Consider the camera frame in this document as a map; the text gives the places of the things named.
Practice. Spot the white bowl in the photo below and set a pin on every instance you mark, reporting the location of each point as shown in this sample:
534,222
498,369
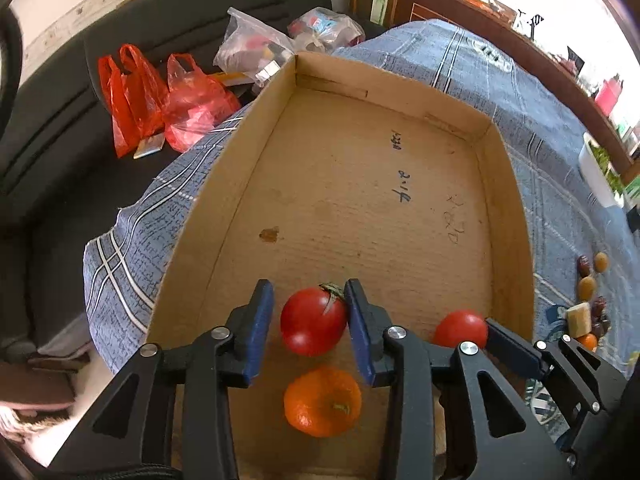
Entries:
595,180

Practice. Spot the flat grey card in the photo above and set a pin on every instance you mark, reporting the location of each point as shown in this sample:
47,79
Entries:
148,146

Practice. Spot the green leafy vegetables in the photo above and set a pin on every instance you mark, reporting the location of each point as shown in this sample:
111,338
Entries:
607,165

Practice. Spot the wooden headboard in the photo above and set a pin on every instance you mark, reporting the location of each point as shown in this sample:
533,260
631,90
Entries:
450,15

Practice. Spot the beige chunk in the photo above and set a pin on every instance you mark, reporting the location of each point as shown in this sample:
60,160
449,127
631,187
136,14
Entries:
579,319

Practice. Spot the pink bottle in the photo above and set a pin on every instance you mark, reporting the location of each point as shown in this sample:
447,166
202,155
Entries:
607,96

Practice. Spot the clear plastic bag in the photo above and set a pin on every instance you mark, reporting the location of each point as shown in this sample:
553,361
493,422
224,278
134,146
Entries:
250,45
325,25

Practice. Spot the red tomato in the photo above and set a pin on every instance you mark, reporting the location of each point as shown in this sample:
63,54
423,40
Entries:
314,322
457,330

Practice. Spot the black sofa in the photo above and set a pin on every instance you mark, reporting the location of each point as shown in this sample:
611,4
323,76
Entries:
50,135

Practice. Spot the red plastic bag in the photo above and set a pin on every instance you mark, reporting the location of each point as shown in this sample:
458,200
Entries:
131,100
192,105

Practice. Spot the black stand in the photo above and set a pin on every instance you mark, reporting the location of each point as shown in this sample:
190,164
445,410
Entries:
530,22

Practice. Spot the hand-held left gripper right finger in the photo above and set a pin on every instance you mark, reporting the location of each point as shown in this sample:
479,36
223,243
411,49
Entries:
357,325

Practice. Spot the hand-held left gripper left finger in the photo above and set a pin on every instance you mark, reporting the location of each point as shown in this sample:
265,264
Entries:
260,330

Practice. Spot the orange mandarin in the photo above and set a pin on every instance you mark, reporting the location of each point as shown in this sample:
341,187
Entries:
322,401
588,341

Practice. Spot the blue plaid blanket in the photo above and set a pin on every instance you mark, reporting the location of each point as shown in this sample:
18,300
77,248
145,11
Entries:
500,85

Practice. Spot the tan longan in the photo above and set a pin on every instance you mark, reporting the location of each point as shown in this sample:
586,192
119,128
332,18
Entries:
601,261
586,287

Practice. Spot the shallow cardboard box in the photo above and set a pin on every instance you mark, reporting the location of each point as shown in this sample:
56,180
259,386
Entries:
350,210

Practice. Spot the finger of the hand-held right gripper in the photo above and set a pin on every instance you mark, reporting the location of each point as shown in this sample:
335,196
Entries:
510,347
585,355

